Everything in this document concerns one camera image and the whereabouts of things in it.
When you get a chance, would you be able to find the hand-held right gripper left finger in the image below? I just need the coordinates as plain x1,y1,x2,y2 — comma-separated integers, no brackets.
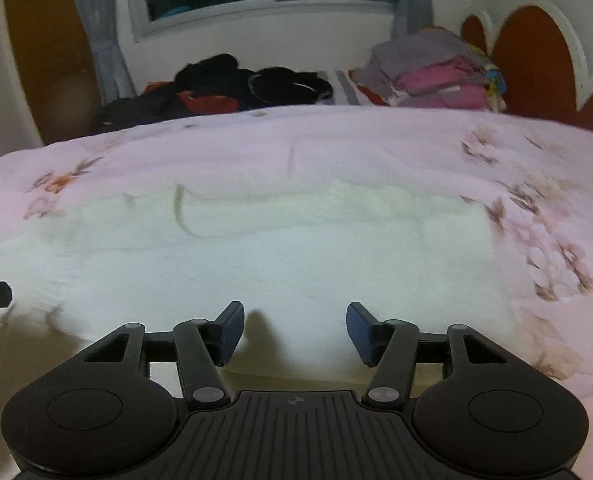
83,301,247,409

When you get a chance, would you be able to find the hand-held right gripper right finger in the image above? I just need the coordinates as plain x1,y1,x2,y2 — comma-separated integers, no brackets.
346,301,516,409

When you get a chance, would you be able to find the white small garment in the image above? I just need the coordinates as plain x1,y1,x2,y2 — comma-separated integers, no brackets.
0,180,523,382

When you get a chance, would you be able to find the pile of black clothes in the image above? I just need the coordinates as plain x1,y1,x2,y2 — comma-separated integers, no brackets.
99,53,334,128

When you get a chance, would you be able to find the stack of folded clothes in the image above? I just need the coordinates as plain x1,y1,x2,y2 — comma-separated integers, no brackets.
352,27,508,112

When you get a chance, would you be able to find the pink floral blanket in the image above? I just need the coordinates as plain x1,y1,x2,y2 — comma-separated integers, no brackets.
0,104,593,480

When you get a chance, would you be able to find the red cloth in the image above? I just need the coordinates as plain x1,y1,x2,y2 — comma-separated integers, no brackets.
144,82,242,116

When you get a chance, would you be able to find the grey striped cloth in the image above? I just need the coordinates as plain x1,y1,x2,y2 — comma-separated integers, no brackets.
319,68,394,107

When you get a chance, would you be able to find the brown wooden door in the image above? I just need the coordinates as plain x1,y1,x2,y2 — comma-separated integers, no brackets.
1,0,102,146

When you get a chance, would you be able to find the red and white headboard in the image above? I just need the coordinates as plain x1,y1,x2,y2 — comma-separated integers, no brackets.
459,1,593,137

